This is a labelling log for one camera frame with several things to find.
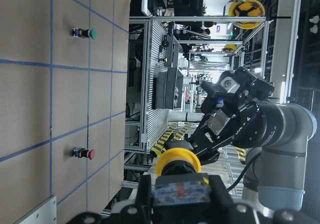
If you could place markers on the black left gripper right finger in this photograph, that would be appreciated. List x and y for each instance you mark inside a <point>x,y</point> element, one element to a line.
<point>219,196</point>

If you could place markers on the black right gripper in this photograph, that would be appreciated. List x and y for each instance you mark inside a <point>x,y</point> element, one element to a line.
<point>235,115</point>

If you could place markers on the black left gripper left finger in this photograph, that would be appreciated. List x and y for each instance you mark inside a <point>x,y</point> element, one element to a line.
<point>144,192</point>

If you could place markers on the yellow push button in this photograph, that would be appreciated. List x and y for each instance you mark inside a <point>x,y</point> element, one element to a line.
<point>179,179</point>

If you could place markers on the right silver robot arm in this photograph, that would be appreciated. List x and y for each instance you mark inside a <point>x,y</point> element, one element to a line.
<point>276,168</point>

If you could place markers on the red push button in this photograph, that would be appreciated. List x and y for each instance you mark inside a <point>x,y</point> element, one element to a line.
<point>83,153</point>

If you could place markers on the green push button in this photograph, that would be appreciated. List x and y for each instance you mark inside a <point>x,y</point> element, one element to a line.
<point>84,33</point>

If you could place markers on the yellow hard hat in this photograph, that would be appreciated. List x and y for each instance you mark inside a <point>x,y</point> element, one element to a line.
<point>245,8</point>

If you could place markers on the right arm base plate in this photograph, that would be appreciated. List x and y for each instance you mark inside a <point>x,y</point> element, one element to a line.
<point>44,213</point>

